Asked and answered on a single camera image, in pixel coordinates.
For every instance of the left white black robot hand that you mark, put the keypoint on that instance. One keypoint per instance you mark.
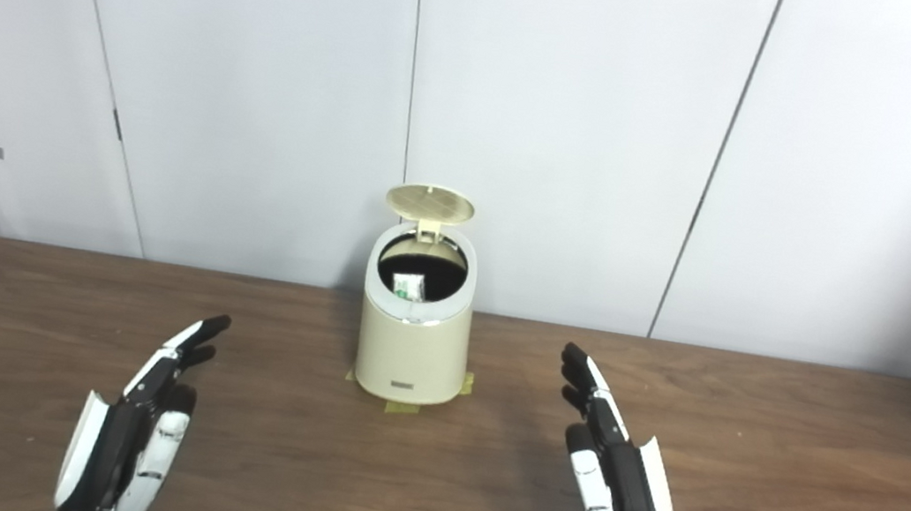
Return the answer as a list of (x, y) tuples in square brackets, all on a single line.
[(116, 448)]

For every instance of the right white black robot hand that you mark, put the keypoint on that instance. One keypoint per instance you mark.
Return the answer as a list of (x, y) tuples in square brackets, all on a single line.
[(634, 503)]

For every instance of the white green milk carton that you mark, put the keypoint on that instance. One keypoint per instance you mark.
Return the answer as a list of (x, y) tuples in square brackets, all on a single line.
[(408, 286)]

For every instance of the cream round bin lid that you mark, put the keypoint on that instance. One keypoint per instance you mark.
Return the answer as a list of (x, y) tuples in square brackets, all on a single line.
[(430, 203)]

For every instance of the cream-colored bin body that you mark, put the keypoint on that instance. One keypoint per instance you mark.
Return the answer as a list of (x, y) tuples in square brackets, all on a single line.
[(410, 356)]

